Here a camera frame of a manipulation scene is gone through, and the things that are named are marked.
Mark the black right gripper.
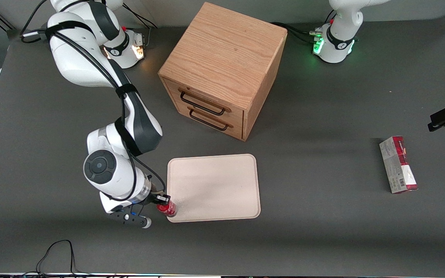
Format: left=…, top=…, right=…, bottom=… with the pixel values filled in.
left=144, top=192, right=171, bottom=206

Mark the small red coke bottle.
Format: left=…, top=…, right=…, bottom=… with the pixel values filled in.
left=156, top=200, right=177, bottom=218

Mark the beige rectangular tray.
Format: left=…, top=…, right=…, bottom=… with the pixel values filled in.
left=166, top=154, right=261, bottom=223

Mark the red and grey carton box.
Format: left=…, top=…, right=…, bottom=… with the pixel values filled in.
left=379, top=136, right=419, bottom=194

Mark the wooden drawer front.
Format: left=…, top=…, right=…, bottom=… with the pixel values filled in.
left=174, top=97, right=244, bottom=140
left=166, top=79, right=245, bottom=124

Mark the wooden drawer cabinet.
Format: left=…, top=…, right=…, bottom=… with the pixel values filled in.
left=158, top=2, right=288, bottom=142

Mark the black metal drawer handle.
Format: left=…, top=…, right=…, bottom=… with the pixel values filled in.
left=178, top=90, right=227, bottom=117
left=188, top=109, right=231, bottom=132

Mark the thin black looping cable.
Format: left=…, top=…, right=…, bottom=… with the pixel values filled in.
left=21, top=239, right=93, bottom=277

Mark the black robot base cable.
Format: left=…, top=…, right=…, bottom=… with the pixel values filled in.
left=122, top=4, right=160, bottom=31
left=270, top=21, right=323, bottom=44

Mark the black cable along right arm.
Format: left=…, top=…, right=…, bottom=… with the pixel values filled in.
left=19, top=0, right=167, bottom=202

